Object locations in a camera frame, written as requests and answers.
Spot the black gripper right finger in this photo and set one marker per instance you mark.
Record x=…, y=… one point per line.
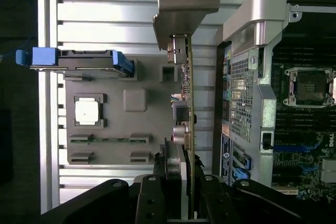
x=262, y=203

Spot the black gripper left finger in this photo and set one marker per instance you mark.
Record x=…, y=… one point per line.
x=105, y=203

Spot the green RAM stick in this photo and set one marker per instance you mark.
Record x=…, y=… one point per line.
x=110, y=140

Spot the green motherboard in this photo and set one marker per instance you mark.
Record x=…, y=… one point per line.
x=302, y=150

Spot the silver chipset heatsink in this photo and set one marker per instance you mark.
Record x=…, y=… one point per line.
x=329, y=170

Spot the grey parts rack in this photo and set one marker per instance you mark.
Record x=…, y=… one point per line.
x=118, y=129

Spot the open black PC case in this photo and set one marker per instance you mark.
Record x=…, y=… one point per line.
x=265, y=119

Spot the silver CPU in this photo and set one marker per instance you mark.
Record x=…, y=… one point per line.
x=86, y=111

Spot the CPU socket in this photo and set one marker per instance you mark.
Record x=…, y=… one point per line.
x=309, y=87

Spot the hard disk blue caddy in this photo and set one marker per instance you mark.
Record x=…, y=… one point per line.
x=78, y=62

